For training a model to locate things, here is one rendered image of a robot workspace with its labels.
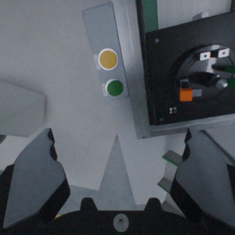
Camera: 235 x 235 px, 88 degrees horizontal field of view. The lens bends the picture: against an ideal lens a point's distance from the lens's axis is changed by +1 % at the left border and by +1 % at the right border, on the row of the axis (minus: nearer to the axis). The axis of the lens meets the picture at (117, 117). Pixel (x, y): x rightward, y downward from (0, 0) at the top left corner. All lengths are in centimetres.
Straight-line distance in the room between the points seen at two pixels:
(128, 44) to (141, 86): 10
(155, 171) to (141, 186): 14
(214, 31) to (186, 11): 8
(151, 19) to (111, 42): 10
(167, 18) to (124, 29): 11
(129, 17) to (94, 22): 8
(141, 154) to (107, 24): 50
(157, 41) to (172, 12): 9
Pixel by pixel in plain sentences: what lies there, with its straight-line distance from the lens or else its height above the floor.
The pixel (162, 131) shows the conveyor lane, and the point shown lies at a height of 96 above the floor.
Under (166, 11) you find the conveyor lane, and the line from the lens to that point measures 40.
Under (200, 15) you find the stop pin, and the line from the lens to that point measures 37.
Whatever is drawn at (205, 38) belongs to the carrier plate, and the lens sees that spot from 37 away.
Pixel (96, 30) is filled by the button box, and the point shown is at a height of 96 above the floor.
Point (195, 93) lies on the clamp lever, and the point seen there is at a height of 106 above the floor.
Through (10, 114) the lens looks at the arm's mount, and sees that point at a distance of 42.
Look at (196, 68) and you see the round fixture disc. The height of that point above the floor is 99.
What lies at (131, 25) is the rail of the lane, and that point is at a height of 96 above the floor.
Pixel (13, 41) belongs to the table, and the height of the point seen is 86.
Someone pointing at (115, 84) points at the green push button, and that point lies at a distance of 33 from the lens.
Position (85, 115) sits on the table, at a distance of 51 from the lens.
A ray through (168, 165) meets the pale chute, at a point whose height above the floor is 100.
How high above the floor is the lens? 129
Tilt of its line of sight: 62 degrees down
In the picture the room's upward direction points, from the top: 175 degrees counter-clockwise
